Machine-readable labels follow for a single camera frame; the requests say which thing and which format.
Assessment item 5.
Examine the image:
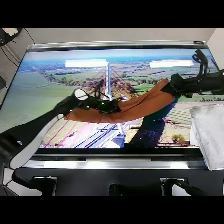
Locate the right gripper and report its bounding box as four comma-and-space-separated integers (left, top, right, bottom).
168, 73, 187, 98

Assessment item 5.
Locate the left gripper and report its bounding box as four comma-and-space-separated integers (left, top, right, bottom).
88, 98, 122, 115

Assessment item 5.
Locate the orange garment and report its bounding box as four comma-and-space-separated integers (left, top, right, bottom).
63, 78, 181, 124

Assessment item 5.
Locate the white garment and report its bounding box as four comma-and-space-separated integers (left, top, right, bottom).
189, 103, 224, 172

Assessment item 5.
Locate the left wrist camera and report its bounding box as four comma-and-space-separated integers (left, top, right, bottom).
92, 78, 106, 100

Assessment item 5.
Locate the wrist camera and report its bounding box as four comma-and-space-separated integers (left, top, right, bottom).
92, 78, 106, 100
192, 48, 211, 80

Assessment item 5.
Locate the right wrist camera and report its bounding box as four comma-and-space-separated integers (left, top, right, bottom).
192, 48, 211, 80

